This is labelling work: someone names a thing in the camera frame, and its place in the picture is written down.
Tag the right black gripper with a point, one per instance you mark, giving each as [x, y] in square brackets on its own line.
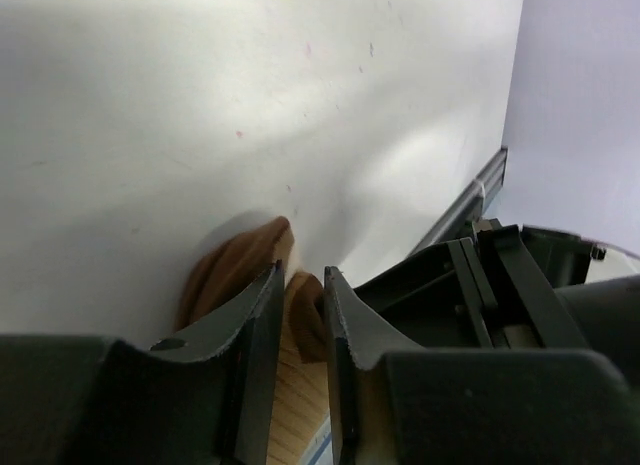
[492, 288]

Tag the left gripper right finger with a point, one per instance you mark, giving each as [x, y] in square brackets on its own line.
[393, 401]

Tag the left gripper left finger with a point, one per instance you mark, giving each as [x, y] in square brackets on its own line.
[201, 396]

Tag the brown striped sock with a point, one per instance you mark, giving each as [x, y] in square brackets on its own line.
[301, 397]

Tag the aluminium rail frame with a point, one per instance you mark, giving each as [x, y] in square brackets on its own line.
[470, 204]

